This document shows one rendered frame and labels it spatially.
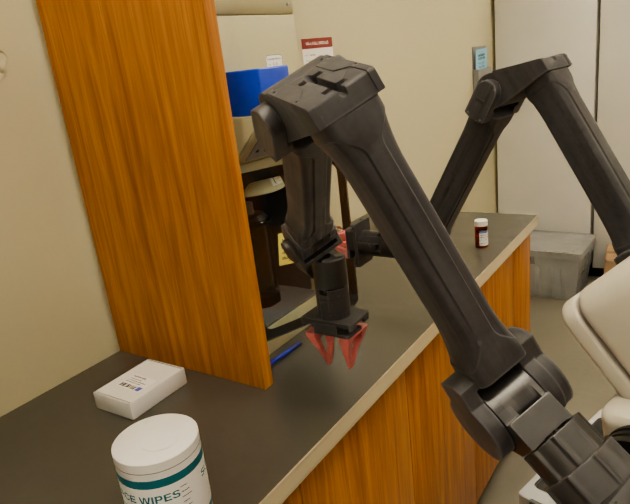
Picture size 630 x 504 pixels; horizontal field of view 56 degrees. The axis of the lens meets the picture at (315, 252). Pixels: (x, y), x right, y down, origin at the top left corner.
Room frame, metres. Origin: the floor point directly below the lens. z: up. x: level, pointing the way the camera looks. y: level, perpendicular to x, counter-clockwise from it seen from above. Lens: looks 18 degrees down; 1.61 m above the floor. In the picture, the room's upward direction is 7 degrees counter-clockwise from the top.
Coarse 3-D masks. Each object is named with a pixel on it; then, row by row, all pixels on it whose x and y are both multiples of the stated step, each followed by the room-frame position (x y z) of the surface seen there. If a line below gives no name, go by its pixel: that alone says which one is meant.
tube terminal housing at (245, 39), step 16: (224, 16) 1.31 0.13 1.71; (240, 16) 1.35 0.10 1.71; (256, 16) 1.39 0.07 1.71; (272, 16) 1.44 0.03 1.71; (288, 16) 1.49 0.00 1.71; (224, 32) 1.30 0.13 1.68; (240, 32) 1.34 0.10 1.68; (256, 32) 1.39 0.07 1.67; (272, 32) 1.43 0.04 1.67; (288, 32) 1.48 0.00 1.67; (224, 48) 1.30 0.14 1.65; (240, 48) 1.34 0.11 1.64; (256, 48) 1.38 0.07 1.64; (272, 48) 1.43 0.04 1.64; (288, 48) 1.48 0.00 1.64; (224, 64) 1.29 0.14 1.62; (240, 64) 1.33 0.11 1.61; (256, 64) 1.38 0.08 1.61; (288, 64) 1.47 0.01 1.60; (256, 160) 1.34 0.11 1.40; (272, 160) 1.38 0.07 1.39; (288, 336) 1.36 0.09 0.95
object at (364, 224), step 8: (352, 224) 1.26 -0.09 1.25; (360, 224) 1.27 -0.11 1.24; (368, 224) 1.30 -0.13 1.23; (360, 232) 1.27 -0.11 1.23; (368, 232) 1.26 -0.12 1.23; (376, 232) 1.25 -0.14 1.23; (360, 240) 1.25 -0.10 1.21; (368, 240) 1.24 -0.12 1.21; (376, 240) 1.23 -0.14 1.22; (360, 248) 1.25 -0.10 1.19; (368, 248) 1.24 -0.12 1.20; (376, 248) 1.23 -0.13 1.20; (360, 256) 1.26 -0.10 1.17; (368, 256) 1.29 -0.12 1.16; (360, 264) 1.26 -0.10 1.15
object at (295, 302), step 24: (264, 168) 1.30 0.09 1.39; (336, 168) 1.40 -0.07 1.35; (264, 192) 1.29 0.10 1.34; (336, 192) 1.40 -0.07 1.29; (264, 216) 1.28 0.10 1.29; (336, 216) 1.40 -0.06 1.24; (264, 240) 1.28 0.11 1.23; (264, 264) 1.27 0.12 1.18; (288, 264) 1.31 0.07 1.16; (264, 288) 1.27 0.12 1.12; (288, 288) 1.31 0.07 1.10; (312, 288) 1.34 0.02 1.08; (264, 312) 1.26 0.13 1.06; (288, 312) 1.30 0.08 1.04
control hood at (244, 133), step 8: (240, 120) 1.21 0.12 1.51; (248, 120) 1.20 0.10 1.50; (240, 128) 1.21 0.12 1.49; (248, 128) 1.20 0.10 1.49; (240, 136) 1.22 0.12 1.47; (248, 136) 1.20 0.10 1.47; (240, 144) 1.22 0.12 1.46; (248, 144) 1.21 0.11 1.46; (240, 152) 1.22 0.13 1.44; (248, 152) 1.24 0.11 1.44; (240, 160) 1.24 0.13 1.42; (248, 160) 1.27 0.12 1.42
